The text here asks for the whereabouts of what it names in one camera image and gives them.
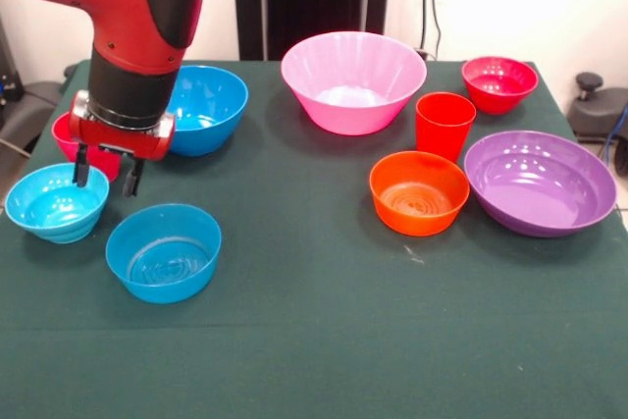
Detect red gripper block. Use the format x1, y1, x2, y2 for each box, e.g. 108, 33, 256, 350
68, 89, 177, 198

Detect ribbed pink-red cup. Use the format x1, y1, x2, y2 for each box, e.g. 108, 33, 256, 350
51, 112, 122, 183

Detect ribbed cyan bowl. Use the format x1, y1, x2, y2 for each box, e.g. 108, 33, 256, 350
4, 162, 111, 244

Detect flat-bottomed blue bowl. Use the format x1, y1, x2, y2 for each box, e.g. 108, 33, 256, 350
105, 202, 223, 304

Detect grey black equipment base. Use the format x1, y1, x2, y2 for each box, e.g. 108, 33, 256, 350
568, 72, 628, 145
0, 79, 65, 155

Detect deep blue bowl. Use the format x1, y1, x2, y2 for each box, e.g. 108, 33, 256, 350
164, 65, 250, 158

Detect dark green table cloth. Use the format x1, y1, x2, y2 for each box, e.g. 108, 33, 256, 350
0, 59, 628, 419

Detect large pink bowl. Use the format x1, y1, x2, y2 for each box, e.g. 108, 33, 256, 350
280, 30, 429, 136

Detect orange bowl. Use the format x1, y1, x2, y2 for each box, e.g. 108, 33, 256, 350
368, 150, 471, 237

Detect red cup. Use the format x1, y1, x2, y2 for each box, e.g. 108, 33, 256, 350
415, 91, 478, 165

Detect small crimson bowl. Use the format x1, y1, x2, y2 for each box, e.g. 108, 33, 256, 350
460, 56, 540, 116

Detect wide purple bowl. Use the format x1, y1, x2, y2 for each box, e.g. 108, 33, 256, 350
463, 130, 618, 238

